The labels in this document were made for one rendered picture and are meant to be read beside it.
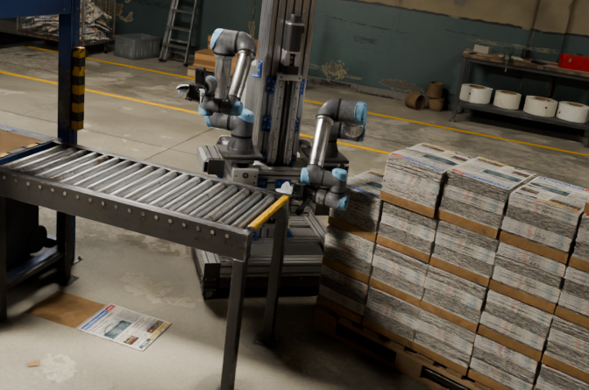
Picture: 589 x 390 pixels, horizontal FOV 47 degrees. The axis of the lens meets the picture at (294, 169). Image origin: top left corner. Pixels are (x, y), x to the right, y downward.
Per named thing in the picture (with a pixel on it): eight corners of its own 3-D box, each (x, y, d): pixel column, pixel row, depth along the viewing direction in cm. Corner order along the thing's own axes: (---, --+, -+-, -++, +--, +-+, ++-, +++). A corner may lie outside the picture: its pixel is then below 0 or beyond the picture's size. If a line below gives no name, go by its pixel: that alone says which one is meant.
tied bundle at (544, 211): (526, 220, 317) (537, 173, 310) (590, 241, 301) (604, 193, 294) (496, 241, 287) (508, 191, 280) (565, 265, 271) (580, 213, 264)
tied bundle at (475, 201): (469, 201, 333) (479, 157, 326) (527, 220, 317) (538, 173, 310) (435, 218, 304) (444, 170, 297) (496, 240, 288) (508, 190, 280)
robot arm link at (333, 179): (324, 170, 314) (321, 192, 317) (348, 173, 313) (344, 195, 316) (326, 165, 322) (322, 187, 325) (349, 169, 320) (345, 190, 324)
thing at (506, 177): (479, 158, 325) (479, 155, 324) (537, 174, 309) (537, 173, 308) (446, 171, 296) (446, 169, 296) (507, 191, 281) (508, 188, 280)
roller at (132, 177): (155, 174, 337) (156, 166, 335) (101, 203, 294) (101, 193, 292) (146, 173, 338) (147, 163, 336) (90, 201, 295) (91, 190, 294)
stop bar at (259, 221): (289, 200, 312) (290, 195, 312) (254, 231, 273) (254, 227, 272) (283, 198, 313) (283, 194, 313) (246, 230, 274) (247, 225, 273)
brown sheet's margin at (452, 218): (470, 199, 333) (471, 191, 331) (526, 218, 317) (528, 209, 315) (435, 217, 303) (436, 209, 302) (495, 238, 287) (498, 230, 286)
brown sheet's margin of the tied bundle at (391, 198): (395, 191, 330) (396, 183, 329) (448, 210, 314) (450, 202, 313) (379, 198, 318) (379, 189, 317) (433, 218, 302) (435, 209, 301)
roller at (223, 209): (252, 196, 322) (251, 187, 321) (209, 230, 279) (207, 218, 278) (243, 197, 324) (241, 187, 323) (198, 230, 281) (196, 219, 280)
